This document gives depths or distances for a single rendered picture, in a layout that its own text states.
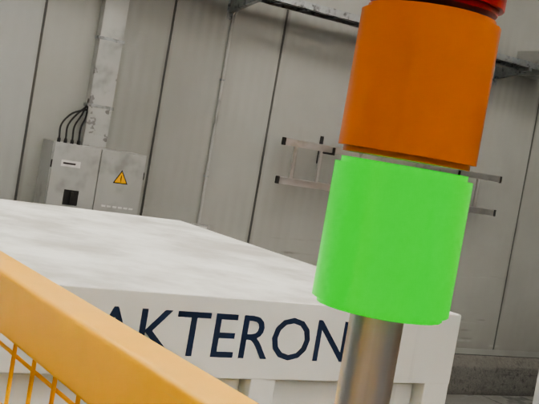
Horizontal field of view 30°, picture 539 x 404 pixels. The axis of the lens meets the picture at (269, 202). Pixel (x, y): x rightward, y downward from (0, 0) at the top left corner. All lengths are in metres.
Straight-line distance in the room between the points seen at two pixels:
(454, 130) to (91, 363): 0.28
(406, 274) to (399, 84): 0.06
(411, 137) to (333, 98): 9.18
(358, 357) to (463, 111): 0.09
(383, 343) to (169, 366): 0.16
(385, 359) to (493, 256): 10.70
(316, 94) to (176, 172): 1.58
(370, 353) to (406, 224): 0.05
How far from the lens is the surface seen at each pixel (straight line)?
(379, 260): 0.34
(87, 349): 0.56
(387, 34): 0.35
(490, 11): 0.36
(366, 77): 0.35
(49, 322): 0.61
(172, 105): 8.70
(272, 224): 9.30
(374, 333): 0.36
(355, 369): 0.36
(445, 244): 0.35
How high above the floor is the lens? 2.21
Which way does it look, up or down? 3 degrees down
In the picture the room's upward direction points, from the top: 10 degrees clockwise
